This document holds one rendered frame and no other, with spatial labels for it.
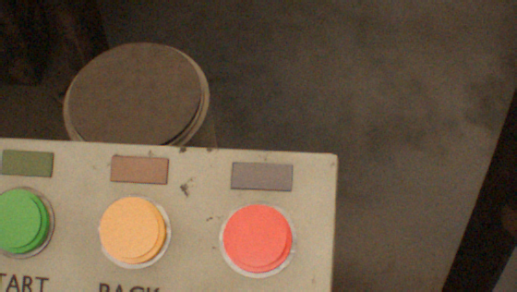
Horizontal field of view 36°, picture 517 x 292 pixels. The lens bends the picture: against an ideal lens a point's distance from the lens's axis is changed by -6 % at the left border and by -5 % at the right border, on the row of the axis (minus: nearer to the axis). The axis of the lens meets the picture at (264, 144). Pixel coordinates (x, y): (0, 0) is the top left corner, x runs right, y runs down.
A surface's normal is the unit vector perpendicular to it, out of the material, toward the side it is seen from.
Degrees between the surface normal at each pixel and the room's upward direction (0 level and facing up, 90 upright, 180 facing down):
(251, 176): 20
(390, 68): 0
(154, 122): 0
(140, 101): 0
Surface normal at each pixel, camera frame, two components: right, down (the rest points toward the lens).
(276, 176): -0.06, -0.22
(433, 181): -0.04, -0.55
